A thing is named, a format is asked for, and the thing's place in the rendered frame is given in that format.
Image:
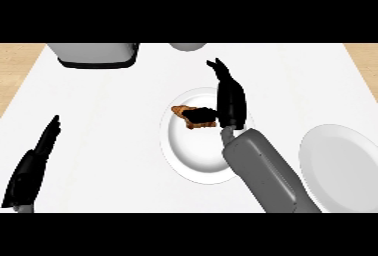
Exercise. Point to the pale grey round plate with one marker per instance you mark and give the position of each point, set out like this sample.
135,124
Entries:
345,166

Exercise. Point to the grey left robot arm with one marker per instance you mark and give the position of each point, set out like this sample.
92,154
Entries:
24,209

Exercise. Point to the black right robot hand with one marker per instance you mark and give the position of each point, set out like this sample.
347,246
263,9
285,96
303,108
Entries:
231,100

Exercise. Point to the grey appliance with dark base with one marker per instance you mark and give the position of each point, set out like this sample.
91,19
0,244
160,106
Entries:
96,55

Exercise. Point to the brown croissant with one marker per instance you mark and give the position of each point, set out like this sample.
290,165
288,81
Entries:
184,110

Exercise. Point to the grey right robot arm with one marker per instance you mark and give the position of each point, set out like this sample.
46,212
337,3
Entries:
266,170

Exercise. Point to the white oval plate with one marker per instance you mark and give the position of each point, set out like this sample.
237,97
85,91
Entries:
197,150

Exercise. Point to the pale grey rounded object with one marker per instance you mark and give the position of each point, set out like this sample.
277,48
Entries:
188,46

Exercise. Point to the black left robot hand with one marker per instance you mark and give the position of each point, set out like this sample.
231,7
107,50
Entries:
30,166

